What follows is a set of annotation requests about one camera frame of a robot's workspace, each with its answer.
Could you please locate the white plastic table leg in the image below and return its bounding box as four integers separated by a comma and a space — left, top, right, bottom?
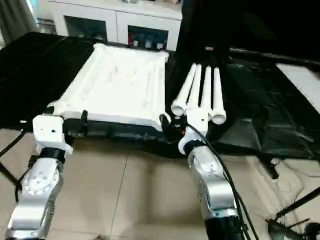
170, 63, 198, 116
211, 66, 228, 125
201, 65, 213, 115
186, 64, 203, 111

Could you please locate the white plastic table top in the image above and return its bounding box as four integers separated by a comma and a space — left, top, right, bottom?
47, 42, 170, 131

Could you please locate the black work surface mat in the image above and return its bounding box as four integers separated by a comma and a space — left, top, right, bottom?
0, 31, 320, 160

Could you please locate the black metal stand leg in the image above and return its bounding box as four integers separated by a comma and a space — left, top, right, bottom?
0, 159, 23, 203

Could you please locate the grey curtain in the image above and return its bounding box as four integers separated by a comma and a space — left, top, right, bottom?
0, 0, 38, 47

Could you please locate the white glass-door cabinet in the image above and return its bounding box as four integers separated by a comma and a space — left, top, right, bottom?
51, 0, 183, 52

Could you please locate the black metal bar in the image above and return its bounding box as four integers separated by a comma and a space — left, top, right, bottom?
228, 47, 320, 67

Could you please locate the white flat board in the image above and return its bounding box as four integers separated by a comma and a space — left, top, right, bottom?
274, 62, 320, 112

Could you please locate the black tripod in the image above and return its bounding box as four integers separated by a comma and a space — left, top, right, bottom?
264, 191, 320, 240

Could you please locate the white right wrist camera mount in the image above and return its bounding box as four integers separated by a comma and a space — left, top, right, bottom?
177, 107, 210, 155

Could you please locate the black left wrist camera cable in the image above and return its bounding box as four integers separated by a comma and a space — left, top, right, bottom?
0, 129, 26, 161

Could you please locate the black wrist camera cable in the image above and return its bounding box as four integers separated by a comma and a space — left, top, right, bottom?
186, 123, 260, 240
0, 129, 26, 161

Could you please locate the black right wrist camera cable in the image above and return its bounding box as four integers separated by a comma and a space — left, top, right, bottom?
186, 123, 260, 240

